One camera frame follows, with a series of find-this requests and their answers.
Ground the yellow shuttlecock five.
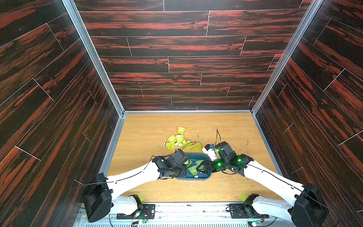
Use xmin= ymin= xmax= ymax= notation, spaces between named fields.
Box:
xmin=177 ymin=126 xmax=186 ymax=135

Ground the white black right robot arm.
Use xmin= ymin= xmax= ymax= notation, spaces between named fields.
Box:
xmin=197 ymin=154 xmax=329 ymax=227

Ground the yellow shuttlecock one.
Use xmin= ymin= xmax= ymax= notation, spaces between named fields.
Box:
xmin=195 ymin=160 xmax=203 ymax=166

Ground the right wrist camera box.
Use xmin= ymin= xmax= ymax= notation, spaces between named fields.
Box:
xmin=202 ymin=141 xmax=237 ymax=162

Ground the teal plastic storage tray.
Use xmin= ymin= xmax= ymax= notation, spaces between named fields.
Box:
xmin=174 ymin=153 xmax=212 ymax=181

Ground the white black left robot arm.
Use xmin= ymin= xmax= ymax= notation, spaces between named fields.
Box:
xmin=81 ymin=153 xmax=190 ymax=223

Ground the yellow shuttlecock eight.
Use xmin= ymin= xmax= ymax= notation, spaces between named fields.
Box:
xmin=175 ymin=134 xmax=186 ymax=147

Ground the yellow shuttlecock seven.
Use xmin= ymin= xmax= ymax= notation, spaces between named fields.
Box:
xmin=167 ymin=135 xmax=177 ymax=143

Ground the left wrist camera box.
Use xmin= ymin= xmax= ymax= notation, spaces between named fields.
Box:
xmin=171 ymin=149 xmax=189 ymax=166

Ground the yellow shuttlecock two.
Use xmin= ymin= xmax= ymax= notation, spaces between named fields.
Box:
xmin=185 ymin=160 xmax=192 ymax=167

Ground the yellow shuttlecock nine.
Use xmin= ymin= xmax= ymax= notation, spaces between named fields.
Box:
xmin=164 ymin=142 xmax=175 ymax=151

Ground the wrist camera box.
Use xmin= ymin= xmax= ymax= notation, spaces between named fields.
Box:
xmin=202 ymin=141 xmax=237 ymax=162
xmin=171 ymin=149 xmax=189 ymax=166

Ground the yellow shuttlecock four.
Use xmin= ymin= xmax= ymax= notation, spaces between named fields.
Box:
xmin=188 ymin=166 xmax=199 ymax=178

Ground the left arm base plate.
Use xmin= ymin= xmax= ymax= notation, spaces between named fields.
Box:
xmin=116 ymin=203 xmax=156 ymax=220

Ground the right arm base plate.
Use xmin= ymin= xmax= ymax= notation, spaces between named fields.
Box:
xmin=226 ymin=203 xmax=269 ymax=219

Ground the yellow shuttlecock six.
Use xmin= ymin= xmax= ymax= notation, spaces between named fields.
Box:
xmin=189 ymin=141 xmax=202 ymax=152

